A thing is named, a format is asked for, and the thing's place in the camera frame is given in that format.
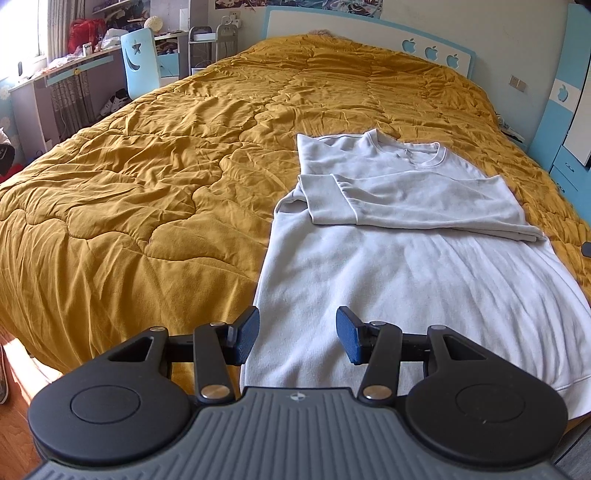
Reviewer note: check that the pair of black white shoes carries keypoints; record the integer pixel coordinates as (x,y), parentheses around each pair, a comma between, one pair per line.
(113,102)

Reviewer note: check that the light blue star chair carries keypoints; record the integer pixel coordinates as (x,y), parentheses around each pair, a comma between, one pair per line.
(141,74)

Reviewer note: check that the white board with black frame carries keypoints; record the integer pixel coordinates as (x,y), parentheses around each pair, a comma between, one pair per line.
(579,129)

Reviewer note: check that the grey desk with blue trim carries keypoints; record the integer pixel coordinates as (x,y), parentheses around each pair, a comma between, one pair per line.
(37,99)

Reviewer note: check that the grey folding stool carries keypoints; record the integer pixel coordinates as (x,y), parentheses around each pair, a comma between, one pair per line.
(227,39)

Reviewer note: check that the wall poster strip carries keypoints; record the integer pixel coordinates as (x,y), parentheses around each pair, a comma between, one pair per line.
(295,4)

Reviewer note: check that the wall switch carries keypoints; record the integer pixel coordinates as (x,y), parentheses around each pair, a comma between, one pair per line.
(518,83)

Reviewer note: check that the mustard yellow quilt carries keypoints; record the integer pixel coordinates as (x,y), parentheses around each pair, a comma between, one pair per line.
(152,184)

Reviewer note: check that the white sweatshirt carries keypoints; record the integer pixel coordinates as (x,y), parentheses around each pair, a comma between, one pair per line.
(397,267)

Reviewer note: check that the patterned window curtain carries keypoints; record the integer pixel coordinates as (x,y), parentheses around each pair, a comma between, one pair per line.
(59,27)

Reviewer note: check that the white and blue headboard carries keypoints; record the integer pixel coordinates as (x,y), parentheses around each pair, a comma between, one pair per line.
(351,23)

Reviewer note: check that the white rolling cart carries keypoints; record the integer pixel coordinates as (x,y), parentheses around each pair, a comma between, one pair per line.
(201,50)

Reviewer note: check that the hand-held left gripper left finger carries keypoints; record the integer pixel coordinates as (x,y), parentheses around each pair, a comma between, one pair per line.
(244,337)

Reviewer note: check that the blue and white wardrobe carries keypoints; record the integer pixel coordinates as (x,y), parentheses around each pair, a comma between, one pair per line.
(561,152)

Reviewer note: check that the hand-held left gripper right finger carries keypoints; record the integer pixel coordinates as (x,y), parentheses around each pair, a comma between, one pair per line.
(350,334)

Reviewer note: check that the red bag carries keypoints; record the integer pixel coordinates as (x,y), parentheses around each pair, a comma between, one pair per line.
(85,34)

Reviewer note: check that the round white ball lamp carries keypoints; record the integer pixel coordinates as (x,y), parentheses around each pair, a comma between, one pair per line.
(153,24)

